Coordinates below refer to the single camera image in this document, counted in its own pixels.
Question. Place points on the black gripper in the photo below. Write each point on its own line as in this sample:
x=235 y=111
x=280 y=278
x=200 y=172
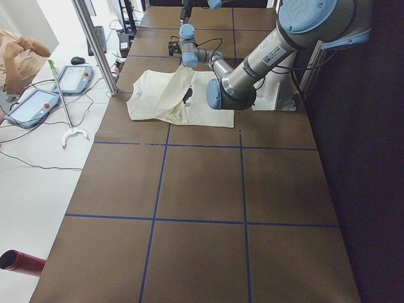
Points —
x=185 y=11

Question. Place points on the cream long-sleeve cat shirt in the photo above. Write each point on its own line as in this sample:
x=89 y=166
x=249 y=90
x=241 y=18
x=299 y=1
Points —
x=178 y=98

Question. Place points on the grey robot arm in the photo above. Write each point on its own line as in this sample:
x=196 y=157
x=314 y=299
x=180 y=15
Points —
x=210 y=4
x=338 y=24

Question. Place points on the black keyboard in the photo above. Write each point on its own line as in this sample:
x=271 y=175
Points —
x=100 y=34

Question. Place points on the black computer mouse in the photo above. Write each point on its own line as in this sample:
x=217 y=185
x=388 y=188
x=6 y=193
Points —
x=77 y=60

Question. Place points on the far blue teach pendant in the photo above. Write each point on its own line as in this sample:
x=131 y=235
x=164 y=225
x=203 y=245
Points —
x=74 y=79

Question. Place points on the blue teach pendant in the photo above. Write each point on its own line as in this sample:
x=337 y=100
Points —
x=74 y=79
x=33 y=109

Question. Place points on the person in beige shirt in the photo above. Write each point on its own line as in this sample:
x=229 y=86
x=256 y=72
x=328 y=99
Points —
x=22 y=57

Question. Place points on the near blue teach pendant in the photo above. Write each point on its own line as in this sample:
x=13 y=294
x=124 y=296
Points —
x=33 y=109

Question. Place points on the red cylinder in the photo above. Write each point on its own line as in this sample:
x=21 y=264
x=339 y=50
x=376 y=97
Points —
x=21 y=262

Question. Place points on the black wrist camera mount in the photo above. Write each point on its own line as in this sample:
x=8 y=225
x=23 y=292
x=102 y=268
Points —
x=174 y=46

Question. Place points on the grey aluminium frame post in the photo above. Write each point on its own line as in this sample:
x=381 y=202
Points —
x=88 y=29

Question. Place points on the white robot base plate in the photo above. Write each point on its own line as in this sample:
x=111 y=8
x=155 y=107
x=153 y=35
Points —
x=276 y=90

